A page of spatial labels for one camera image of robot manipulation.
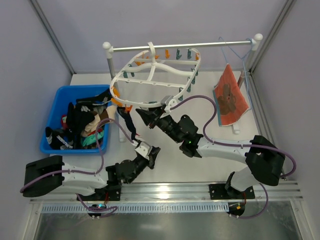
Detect white oval clip hanger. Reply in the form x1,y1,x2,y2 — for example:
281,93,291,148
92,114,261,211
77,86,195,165
109,42,202,108

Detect beige brown striped sock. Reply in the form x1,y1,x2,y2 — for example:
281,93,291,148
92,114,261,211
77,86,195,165
99,105,117,121

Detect black blue sport sock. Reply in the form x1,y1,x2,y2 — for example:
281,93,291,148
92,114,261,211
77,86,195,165
45,126,74,150
76,88,113,107

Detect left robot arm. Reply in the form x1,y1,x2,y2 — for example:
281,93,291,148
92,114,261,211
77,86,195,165
20,142,161,201

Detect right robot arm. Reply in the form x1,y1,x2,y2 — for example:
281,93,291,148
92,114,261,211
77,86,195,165
136,107,285,199

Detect pile of socks in bin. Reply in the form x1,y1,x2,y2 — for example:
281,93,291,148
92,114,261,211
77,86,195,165
40,85,117,154

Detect orange bear towel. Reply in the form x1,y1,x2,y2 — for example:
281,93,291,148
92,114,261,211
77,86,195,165
213,64,249,127

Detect blue plastic bin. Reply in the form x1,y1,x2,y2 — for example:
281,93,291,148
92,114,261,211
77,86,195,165
39,84,110,156

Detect white drying rack stand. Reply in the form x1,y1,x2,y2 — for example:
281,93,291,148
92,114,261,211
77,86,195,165
102,32,264,143

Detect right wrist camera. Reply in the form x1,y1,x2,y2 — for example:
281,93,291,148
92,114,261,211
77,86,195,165
160,95,178,113

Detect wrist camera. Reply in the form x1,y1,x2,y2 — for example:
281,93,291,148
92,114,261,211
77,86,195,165
132,140,152,159
160,95,178,113

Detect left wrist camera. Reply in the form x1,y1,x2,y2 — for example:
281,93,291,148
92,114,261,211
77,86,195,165
132,140,152,159

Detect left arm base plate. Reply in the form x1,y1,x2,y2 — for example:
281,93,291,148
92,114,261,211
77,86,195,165
100,184,122,202

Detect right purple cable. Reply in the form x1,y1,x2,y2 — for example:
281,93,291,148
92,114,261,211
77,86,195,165
171,94,298,180

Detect purple cable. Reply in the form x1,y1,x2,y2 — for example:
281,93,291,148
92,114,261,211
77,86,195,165
171,94,298,180
19,118,138,195

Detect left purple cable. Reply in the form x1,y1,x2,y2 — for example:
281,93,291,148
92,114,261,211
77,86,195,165
19,118,138,195

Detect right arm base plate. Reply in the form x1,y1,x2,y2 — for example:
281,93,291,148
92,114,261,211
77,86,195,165
208,183,256,200

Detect blue wire hanger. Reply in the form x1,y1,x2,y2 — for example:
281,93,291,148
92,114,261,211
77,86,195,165
228,38,253,110

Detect aluminium rail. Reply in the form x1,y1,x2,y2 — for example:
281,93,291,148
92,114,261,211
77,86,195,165
29,182,305,205

